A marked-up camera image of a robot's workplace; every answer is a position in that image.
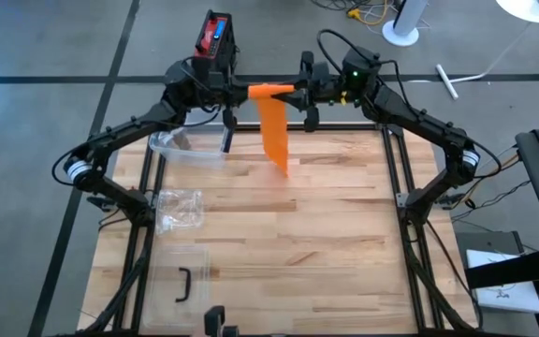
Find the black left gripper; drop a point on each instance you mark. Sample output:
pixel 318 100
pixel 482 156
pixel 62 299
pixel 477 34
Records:
pixel 211 89

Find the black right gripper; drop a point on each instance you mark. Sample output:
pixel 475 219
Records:
pixel 353 70

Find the orange elastic bandage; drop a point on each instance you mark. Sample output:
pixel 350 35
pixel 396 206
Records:
pixel 274 131

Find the clear plastic bag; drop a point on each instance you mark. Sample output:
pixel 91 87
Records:
pixel 166 138
pixel 180 210

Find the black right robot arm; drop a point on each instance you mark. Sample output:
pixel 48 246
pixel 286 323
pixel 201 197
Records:
pixel 428 128

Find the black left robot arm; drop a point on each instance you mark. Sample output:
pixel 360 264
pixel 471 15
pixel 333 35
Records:
pixel 124 126

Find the clear plastic bin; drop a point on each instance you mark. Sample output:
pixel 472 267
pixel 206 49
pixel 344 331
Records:
pixel 204 145

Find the black and red battery box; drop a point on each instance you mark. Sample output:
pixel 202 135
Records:
pixel 213 33

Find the small black device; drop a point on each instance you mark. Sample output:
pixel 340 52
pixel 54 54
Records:
pixel 214 320

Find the white round table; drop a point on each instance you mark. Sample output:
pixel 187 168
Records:
pixel 531 9

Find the white paper sheet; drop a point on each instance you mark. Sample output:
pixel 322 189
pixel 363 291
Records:
pixel 503 290

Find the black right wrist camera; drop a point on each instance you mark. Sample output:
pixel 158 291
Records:
pixel 322 74

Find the white pedestal stand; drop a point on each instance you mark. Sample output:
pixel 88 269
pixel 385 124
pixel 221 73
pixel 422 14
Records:
pixel 405 28

